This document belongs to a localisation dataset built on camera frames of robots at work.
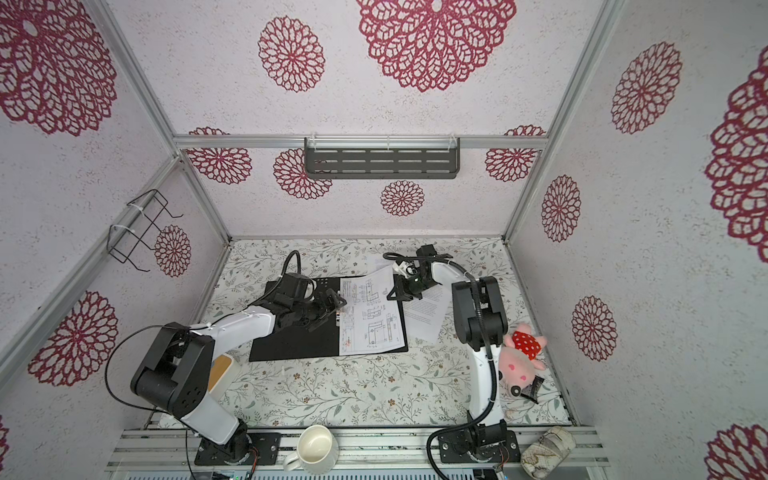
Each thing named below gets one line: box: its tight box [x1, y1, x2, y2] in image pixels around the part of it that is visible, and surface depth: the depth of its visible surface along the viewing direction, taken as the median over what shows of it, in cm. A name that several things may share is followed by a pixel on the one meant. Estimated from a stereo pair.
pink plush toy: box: [498, 323, 547, 397], surface depth 85 cm
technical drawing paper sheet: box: [338, 265, 405, 356], surface depth 97 cm
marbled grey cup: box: [520, 426, 576, 480], surface depth 72 cm
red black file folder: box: [250, 274, 409, 362], surface depth 92 cm
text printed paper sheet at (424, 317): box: [402, 284, 452, 346], surface depth 100 cm
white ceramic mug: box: [283, 424, 339, 476], surface depth 72 cm
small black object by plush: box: [520, 375, 545, 405], surface depth 83 cm
